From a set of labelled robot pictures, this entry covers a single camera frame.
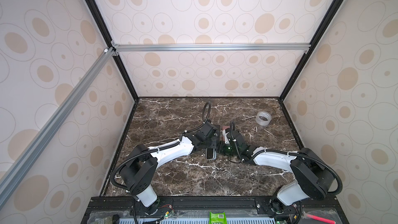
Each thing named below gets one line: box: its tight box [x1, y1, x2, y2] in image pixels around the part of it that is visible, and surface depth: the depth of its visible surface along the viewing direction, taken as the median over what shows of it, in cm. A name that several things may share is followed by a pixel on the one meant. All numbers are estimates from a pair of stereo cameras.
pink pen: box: [301, 211, 337, 224], surface depth 72 cm
